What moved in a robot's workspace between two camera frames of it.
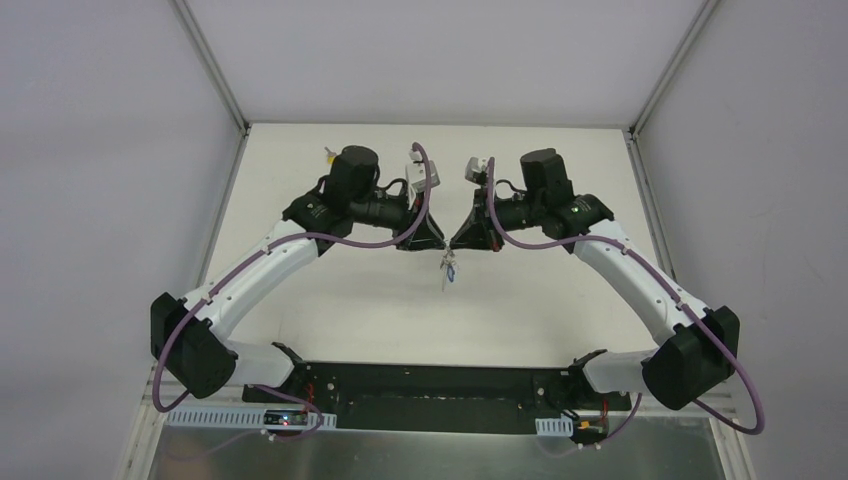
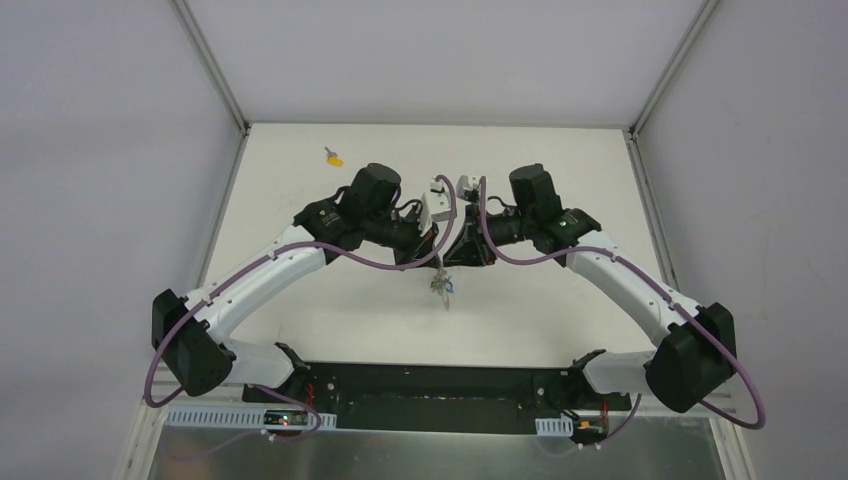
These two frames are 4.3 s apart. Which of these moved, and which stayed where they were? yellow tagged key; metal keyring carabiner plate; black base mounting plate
Moved: metal keyring carabiner plate
Stayed: black base mounting plate; yellow tagged key
